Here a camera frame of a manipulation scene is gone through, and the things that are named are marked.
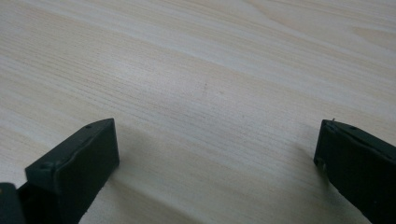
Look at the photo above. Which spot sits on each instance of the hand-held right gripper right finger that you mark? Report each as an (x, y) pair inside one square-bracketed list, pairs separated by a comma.
[(358, 161)]

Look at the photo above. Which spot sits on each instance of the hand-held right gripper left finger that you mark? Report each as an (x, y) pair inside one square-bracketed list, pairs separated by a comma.
[(77, 168)]

